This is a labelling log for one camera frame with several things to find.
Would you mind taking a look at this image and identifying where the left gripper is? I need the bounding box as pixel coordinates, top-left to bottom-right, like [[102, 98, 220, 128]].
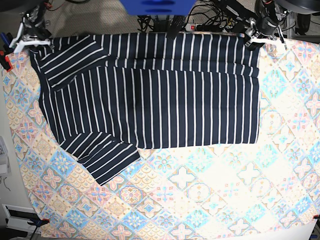
[[244, 16, 288, 50]]

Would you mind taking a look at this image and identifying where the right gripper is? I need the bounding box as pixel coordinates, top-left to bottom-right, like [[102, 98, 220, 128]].
[[9, 13, 52, 53]]

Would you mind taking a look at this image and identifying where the navy white striped T-shirt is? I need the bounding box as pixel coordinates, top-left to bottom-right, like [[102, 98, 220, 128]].
[[30, 33, 260, 185]]

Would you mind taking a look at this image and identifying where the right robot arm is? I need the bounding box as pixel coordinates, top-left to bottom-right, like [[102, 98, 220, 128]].
[[9, 0, 52, 53]]

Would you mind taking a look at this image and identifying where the orange black clamp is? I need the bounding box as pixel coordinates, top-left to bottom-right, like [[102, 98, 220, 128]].
[[0, 32, 17, 72], [27, 218, 50, 235]]

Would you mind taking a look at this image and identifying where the white power strip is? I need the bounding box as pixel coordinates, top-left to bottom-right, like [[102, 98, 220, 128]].
[[184, 23, 223, 33]]

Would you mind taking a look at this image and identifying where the black remote control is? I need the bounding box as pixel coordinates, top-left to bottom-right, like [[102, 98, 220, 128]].
[[166, 15, 186, 40]]

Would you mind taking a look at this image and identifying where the white box at left edge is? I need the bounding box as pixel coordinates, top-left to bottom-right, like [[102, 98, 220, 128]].
[[0, 136, 11, 177]]

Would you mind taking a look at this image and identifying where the patterned pastel tablecloth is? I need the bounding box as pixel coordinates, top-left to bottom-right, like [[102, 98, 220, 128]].
[[1, 40, 320, 240]]

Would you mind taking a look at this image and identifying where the white vent panel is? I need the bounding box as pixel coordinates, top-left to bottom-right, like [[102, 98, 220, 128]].
[[1, 203, 38, 233]]

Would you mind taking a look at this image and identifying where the orange black clamp bottom left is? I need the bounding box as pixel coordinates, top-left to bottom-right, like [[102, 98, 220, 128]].
[[27, 218, 50, 235]]

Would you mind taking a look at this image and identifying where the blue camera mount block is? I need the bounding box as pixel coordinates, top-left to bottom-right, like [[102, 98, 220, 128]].
[[120, 0, 196, 16]]

